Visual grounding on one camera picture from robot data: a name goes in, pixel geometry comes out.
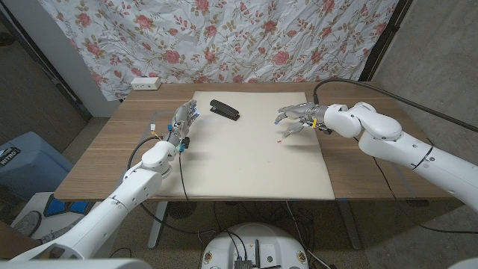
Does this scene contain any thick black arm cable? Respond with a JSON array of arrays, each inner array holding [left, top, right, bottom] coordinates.
[[127, 135, 221, 236], [312, 78, 478, 134]]

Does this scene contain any white power strip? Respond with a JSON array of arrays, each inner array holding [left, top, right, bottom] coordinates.
[[130, 76, 162, 91]]

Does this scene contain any floral rose backdrop cloth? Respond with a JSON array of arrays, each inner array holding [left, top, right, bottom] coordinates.
[[38, 0, 400, 102]]

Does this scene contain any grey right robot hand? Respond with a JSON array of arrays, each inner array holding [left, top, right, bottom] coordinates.
[[274, 102, 329, 139]]

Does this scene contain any beige foam mat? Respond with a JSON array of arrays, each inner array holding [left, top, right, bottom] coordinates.
[[155, 90, 336, 201]]

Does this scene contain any black stapler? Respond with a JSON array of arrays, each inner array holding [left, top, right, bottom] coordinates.
[[209, 99, 240, 122]]

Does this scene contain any thin black left wrist cable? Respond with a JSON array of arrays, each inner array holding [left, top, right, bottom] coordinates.
[[178, 145, 190, 202]]

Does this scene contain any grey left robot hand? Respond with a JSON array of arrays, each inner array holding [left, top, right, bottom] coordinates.
[[167, 99, 201, 147]]

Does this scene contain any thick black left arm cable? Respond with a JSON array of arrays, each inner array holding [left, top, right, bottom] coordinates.
[[127, 135, 221, 236]]

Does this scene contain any wooden table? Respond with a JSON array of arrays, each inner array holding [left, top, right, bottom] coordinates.
[[54, 81, 474, 250]]

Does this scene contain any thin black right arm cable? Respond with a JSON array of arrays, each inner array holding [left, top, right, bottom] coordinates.
[[353, 137, 478, 235]]

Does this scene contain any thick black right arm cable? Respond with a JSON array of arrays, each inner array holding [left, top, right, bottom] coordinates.
[[312, 78, 478, 134]]

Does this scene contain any black round floor disc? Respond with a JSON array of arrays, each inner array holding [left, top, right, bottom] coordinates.
[[167, 200, 198, 220]]

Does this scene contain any white and blue floor pad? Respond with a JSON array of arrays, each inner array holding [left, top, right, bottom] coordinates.
[[10, 192, 102, 240]]

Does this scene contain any white floor cable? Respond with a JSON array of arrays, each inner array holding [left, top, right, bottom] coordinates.
[[285, 200, 332, 269]]

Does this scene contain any white right shoulder cover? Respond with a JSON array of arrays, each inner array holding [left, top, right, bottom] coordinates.
[[446, 256, 478, 269]]

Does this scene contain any blue storage bin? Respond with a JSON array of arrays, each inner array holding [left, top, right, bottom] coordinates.
[[0, 131, 75, 201]]

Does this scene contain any black backdrop pole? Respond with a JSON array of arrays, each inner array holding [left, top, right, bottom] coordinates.
[[358, 0, 414, 82]]

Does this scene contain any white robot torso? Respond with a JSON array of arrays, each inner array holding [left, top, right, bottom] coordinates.
[[200, 223, 310, 269]]

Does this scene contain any white left shoulder cover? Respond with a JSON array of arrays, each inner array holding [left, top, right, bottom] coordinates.
[[0, 258, 153, 269]]

